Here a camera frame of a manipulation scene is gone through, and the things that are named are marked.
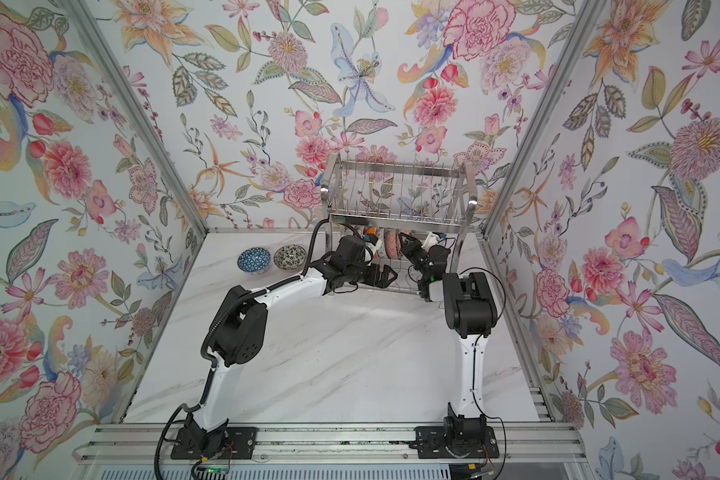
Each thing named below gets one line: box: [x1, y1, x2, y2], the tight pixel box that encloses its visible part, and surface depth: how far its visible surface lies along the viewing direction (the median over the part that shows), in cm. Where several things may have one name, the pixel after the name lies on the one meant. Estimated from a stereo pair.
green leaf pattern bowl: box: [384, 228, 401, 260], surface depth 103 cm
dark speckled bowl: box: [273, 244, 307, 270], surface depth 112 cm
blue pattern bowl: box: [237, 247, 271, 275], surface depth 112 cm
